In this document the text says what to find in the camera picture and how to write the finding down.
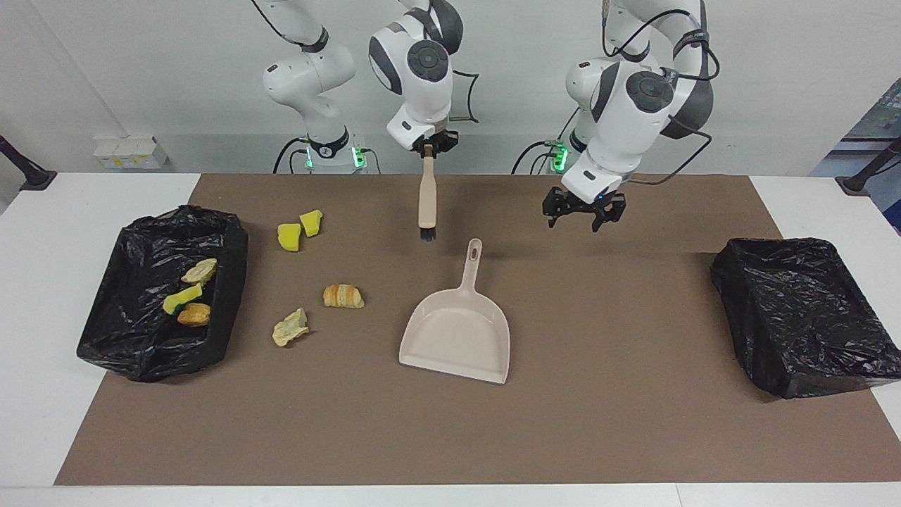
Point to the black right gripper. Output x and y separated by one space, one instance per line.
440 141

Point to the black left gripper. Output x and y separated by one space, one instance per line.
584 201

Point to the beige hand brush black bristles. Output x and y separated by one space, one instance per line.
427 197

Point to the yellow sponge piece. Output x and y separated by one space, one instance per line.
289 238
311 222

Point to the large striped croissant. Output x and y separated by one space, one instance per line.
343 296

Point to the beige plastic dustpan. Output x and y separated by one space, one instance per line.
457 338

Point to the pale bread piece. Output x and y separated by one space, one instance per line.
290 329

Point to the small striped croissant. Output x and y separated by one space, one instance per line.
200 271

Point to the brown oval bread roll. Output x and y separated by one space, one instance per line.
194 315

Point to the notched yellow sponge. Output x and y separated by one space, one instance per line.
180 301

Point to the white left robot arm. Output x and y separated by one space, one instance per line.
633 105

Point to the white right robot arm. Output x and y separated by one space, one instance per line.
415 70

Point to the black bag lined bin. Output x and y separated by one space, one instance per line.
127 338
802 317

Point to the brown table mat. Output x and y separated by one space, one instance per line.
450 436

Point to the black stand foot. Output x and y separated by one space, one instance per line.
862 179
32 176

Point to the white wall socket box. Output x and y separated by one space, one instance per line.
130 153

